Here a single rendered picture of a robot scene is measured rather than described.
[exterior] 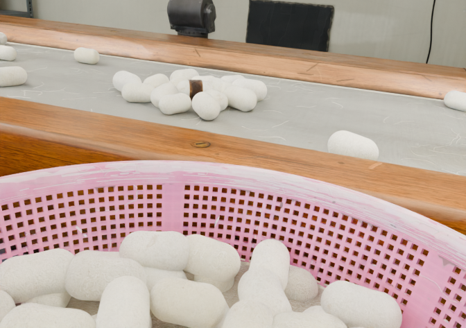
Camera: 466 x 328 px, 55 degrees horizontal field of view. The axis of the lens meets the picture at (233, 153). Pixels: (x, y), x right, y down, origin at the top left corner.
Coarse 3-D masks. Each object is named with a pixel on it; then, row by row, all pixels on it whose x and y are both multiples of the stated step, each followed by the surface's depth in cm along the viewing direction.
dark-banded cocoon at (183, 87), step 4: (184, 80) 44; (188, 80) 44; (204, 80) 44; (180, 84) 43; (184, 84) 43; (188, 84) 43; (204, 84) 44; (208, 84) 44; (180, 88) 43; (184, 88) 43; (188, 88) 43; (204, 88) 44; (208, 88) 44; (212, 88) 44; (180, 92) 43; (184, 92) 43; (188, 92) 43
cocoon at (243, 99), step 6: (228, 90) 43; (234, 90) 42; (240, 90) 42; (246, 90) 42; (228, 96) 43; (234, 96) 42; (240, 96) 42; (246, 96) 41; (252, 96) 42; (228, 102) 43; (234, 102) 42; (240, 102) 42; (246, 102) 41; (252, 102) 42; (240, 108) 42; (246, 108) 42; (252, 108) 42
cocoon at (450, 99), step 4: (448, 92) 49; (452, 92) 49; (456, 92) 48; (460, 92) 48; (464, 92) 48; (448, 96) 49; (452, 96) 48; (456, 96) 48; (460, 96) 48; (464, 96) 48; (444, 100) 50; (448, 100) 49; (452, 100) 48; (456, 100) 48; (460, 100) 48; (464, 100) 48; (448, 104) 49; (452, 104) 49; (456, 104) 48; (460, 104) 48; (464, 104) 48; (452, 108) 49; (456, 108) 49; (460, 108) 48; (464, 108) 48
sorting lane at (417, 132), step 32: (0, 64) 54; (32, 64) 55; (64, 64) 57; (96, 64) 58; (128, 64) 59; (160, 64) 61; (32, 96) 42; (64, 96) 43; (96, 96) 44; (288, 96) 49; (320, 96) 50; (352, 96) 51; (384, 96) 52; (416, 96) 53; (192, 128) 37; (224, 128) 38; (256, 128) 38; (288, 128) 39; (320, 128) 39; (352, 128) 40; (384, 128) 41; (416, 128) 41; (448, 128) 42; (384, 160) 33; (416, 160) 34; (448, 160) 34
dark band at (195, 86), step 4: (192, 80) 44; (196, 80) 44; (200, 80) 44; (192, 84) 43; (196, 84) 43; (200, 84) 44; (192, 88) 43; (196, 88) 43; (200, 88) 43; (192, 92) 43; (196, 92) 43; (192, 96) 43
